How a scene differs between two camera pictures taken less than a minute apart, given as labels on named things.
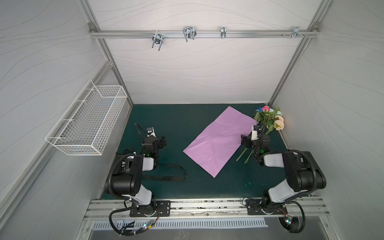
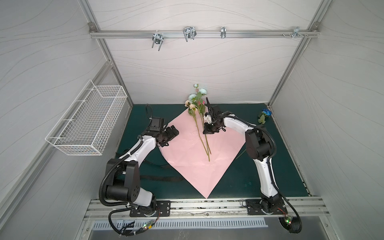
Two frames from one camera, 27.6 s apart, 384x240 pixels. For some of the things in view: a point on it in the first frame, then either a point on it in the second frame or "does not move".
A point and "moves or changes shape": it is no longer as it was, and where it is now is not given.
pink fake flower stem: [265, 109] -> [202, 110]
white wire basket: [85, 128] does not move
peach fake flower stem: [278, 125] -> [191, 111]
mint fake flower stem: [277, 112] -> [197, 98]
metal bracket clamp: [223, 32] does not move
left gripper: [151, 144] -> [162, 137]
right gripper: [247, 141] -> [213, 115]
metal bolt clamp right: [296, 32] does not move
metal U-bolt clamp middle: [189, 32] does not move
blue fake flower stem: [259, 108] -> [265, 113]
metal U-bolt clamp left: [157, 38] does not move
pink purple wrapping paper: [211, 149] moves or changes shape
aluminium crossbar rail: [202, 34] does not move
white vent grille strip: [150, 224] does not move
